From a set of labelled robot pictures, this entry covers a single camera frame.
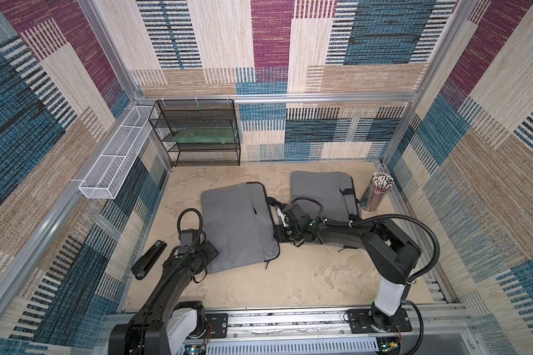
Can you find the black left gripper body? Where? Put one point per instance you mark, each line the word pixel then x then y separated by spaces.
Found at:
pixel 206 254

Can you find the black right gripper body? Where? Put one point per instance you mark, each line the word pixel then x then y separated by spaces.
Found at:
pixel 282 233

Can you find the grey zippered laptop bag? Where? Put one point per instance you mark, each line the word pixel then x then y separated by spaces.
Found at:
pixel 239 224

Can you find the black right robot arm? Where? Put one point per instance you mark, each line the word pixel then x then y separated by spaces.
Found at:
pixel 393 252

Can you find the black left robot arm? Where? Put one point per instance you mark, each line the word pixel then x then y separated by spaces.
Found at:
pixel 164 322

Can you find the black stapler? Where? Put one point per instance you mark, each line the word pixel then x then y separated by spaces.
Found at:
pixel 144 264

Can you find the cup of coloured pencils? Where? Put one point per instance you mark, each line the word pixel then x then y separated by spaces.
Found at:
pixel 380 183

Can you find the green mat on shelf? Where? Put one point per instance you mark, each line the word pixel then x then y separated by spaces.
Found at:
pixel 213 135

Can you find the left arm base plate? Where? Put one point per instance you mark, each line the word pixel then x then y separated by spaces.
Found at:
pixel 216 326

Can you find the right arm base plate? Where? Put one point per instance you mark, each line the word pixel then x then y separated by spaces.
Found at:
pixel 359 320

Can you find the white wire mesh basket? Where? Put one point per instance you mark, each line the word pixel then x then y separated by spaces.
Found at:
pixel 106 177

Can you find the black wire mesh shelf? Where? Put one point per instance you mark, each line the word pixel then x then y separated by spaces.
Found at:
pixel 169 117

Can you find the white slotted cable duct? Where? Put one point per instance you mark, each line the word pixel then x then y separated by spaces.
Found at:
pixel 363 345

